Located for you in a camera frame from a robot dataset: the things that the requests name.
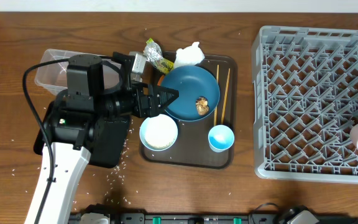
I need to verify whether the blue plate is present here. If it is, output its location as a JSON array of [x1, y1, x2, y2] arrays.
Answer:
[[161, 66, 220, 121]]

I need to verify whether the blue white cup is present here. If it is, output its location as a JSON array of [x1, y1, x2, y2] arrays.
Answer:
[[208, 125, 235, 152]]

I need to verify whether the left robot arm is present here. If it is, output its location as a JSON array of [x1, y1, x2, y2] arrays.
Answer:
[[25, 52, 179, 223]]

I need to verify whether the grey dishwasher rack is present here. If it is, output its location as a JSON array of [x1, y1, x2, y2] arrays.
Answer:
[[252, 26, 358, 184]]

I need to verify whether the orange carrot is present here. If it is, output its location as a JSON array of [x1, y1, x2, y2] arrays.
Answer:
[[157, 75, 165, 86]]

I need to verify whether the light blue rice bowl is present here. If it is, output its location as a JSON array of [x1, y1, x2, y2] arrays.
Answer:
[[139, 114, 178, 151]]

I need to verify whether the brown food scrap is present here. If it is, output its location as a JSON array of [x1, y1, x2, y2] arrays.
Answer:
[[196, 96, 209, 116]]

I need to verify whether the yellow silver snack wrapper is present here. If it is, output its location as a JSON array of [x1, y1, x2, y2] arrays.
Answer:
[[144, 38, 173, 74]]

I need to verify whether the crumpled white napkin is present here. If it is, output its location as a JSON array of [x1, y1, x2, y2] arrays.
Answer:
[[173, 42, 205, 69]]

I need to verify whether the black rectangular tray bin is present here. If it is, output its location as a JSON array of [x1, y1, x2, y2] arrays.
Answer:
[[33, 99, 132, 169]]

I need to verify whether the dark brown serving tray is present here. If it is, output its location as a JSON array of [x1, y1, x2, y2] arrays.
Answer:
[[139, 55, 237, 169]]

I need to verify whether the wooden chopstick right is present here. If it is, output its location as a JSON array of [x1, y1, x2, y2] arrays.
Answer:
[[221, 68, 231, 124]]

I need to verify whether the clear plastic container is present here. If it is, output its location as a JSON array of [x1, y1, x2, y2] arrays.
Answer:
[[34, 49, 119, 96]]

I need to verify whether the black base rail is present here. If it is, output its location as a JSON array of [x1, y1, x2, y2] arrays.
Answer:
[[70, 211, 347, 224]]

